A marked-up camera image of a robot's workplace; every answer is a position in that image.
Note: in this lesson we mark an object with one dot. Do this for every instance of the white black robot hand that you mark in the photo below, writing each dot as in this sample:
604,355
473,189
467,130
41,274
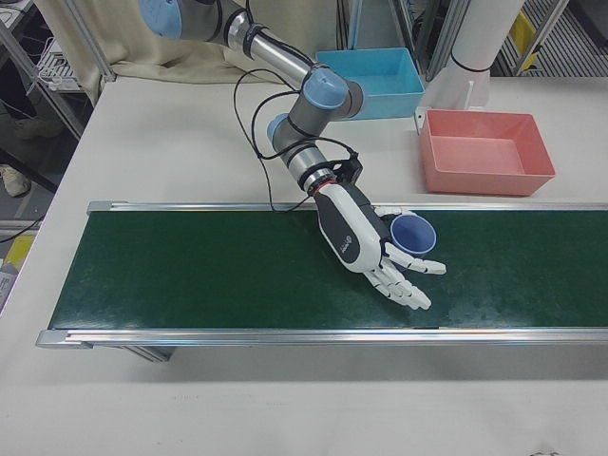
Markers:
347,233

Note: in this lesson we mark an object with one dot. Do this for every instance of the blue plastic cup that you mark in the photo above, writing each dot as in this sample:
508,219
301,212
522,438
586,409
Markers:
413,235

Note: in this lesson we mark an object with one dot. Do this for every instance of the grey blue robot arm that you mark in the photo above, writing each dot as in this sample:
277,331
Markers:
313,109

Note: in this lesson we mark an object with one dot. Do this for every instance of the pink plastic box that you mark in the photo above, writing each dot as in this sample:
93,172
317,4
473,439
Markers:
480,152

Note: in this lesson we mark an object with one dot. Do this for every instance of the blue plastic box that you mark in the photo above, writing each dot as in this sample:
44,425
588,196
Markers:
394,71

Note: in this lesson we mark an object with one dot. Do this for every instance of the white cylindrical column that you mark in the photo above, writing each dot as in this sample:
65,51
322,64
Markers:
480,38

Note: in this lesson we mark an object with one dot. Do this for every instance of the beige curtain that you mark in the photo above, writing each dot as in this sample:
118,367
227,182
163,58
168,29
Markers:
95,38

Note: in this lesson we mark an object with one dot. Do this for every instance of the white sneaker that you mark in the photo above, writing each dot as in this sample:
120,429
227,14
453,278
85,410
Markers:
14,180

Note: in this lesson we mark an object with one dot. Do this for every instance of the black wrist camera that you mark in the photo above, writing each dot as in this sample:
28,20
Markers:
354,168

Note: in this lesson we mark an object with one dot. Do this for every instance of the white metal bracket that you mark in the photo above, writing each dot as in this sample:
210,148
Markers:
420,121

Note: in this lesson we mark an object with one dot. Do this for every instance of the green conveyor belt aluminium frame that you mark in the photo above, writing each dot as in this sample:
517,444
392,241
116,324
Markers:
190,271

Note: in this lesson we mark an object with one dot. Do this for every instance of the aluminium frame rack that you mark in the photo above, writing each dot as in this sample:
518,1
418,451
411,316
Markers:
98,47

